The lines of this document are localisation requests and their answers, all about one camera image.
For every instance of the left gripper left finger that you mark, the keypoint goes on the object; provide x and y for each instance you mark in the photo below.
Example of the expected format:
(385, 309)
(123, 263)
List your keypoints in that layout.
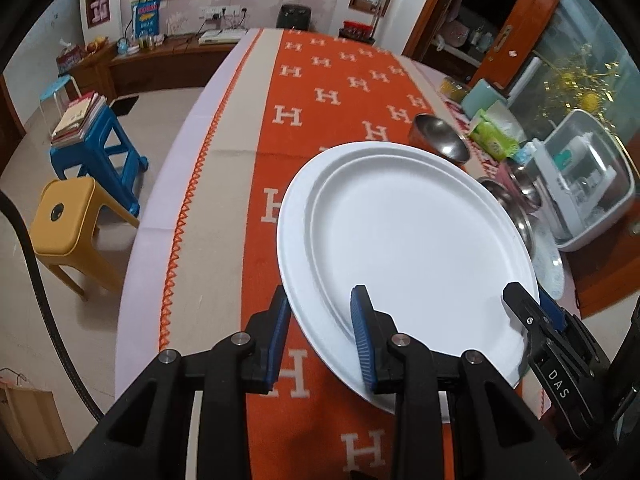
(268, 330)

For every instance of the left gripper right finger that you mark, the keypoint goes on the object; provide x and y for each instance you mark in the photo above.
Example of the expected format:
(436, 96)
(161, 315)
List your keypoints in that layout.
(379, 369)

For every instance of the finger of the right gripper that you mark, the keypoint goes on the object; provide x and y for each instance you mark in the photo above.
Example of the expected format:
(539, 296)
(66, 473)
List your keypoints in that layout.
(525, 314)

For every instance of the white floral ceramic plate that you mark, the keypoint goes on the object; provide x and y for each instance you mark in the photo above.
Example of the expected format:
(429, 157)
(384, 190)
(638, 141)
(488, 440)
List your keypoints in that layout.
(547, 261)

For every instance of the large stainless steel bowl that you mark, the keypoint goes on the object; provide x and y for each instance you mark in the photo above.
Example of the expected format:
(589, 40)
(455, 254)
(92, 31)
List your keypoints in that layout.
(513, 209)

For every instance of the white paper plate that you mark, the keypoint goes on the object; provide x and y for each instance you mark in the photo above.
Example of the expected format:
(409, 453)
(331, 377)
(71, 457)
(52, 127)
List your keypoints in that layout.
(433, 247)

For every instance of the pink steel bowl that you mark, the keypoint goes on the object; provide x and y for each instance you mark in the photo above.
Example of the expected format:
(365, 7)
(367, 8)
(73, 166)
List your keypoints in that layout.
(525, 185)

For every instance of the white clear-lid storage box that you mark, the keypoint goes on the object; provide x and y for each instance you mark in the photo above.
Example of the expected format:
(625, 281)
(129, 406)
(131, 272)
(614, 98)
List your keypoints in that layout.
(584, 179)

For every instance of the blue wet wipes pack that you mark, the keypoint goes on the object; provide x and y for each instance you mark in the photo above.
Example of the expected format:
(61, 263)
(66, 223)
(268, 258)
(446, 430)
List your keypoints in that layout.
(525, 153)

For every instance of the green tissue pack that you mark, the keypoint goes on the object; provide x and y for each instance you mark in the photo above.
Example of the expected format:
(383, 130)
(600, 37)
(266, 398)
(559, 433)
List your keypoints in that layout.
(490, 138)

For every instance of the small gold steel bowl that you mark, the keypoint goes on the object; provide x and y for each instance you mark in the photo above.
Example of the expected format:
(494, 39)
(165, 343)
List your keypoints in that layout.
(432, 134)

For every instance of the teal container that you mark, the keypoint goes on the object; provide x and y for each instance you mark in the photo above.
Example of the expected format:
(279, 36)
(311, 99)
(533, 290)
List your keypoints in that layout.
(481, 97)

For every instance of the yellow plastic stool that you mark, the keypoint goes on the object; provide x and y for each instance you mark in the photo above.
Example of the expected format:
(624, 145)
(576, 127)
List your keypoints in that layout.
(63, 228)

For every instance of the orange H-pattern blanket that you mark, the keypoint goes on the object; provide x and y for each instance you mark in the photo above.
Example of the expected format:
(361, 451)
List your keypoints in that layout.
(292, 96)

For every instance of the blue plastic stool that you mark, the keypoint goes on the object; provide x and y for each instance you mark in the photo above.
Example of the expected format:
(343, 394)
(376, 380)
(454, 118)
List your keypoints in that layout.
(106, 154)

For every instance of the brown paper bag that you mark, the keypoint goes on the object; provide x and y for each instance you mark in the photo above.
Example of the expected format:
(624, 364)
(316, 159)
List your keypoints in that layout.
(33, 422)

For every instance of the wooden tv cabinet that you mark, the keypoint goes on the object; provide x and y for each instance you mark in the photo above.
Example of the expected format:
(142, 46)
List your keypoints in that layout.
(176, 64)

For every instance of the stack of books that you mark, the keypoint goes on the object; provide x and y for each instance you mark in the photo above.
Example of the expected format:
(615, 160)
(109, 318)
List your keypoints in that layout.
(77, 120)

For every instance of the black small appliance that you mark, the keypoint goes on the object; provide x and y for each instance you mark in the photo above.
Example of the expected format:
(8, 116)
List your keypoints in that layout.
(294, 16)

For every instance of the light blue small stool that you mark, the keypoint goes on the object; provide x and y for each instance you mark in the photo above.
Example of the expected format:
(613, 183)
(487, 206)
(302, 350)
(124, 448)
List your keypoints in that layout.
(57, 96)

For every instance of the blue poster box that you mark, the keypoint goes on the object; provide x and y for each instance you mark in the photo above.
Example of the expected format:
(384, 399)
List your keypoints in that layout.
(145, 18)

